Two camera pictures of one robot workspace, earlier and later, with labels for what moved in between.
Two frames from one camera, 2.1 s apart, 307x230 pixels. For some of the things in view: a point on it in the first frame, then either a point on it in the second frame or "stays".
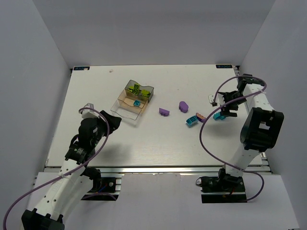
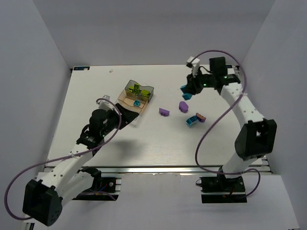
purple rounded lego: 183,106 stays
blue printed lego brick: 192,120 stays
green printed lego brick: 146,93 stays
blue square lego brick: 136,103 stays
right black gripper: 228,105 → 192,84
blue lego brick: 217,116 → 186,96
